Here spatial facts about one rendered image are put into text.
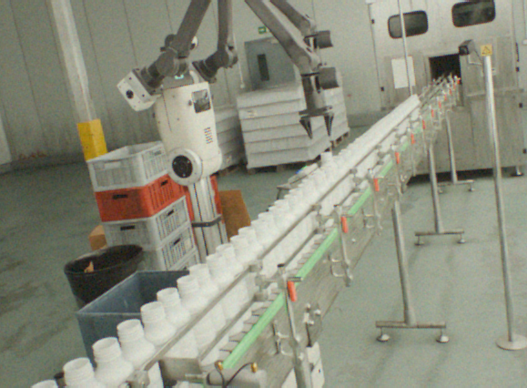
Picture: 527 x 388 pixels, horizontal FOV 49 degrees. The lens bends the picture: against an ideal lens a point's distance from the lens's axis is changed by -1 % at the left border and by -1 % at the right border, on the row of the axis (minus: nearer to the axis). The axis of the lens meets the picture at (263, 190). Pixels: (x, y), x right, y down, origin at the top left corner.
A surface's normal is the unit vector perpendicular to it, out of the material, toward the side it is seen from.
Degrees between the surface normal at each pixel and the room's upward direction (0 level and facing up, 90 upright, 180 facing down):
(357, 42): 90
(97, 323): 90
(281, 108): 90
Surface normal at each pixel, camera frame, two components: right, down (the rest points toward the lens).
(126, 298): 0.91, -0.08
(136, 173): -0.25, 0.25
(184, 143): -0.33, 0.44
